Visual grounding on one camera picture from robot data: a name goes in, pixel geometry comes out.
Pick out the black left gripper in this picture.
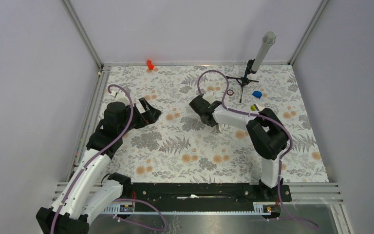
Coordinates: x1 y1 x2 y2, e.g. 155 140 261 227
119 97 161 136

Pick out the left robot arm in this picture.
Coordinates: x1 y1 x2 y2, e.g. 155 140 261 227
36 97 162 234

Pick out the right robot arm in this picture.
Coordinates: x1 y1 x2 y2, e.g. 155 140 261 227
189 95 290 201

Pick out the floral patterned table mat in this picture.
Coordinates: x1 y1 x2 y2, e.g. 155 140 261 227
99 65 328 183

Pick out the red plastic block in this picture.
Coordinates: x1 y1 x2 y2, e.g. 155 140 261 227
146 59 154 71

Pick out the black microphone tripod stand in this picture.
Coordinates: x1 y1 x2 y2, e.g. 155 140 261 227
226 59 259 103

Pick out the blue plastic cap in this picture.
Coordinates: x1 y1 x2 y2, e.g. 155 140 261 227
252 90 263 98

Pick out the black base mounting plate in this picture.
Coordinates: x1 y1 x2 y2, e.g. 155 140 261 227
121 183 292 206

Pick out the grey microphone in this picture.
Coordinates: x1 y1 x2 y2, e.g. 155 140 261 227
250 31 277 74

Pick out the aluminium frame rail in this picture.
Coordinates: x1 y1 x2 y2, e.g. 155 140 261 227
50 0 107 182

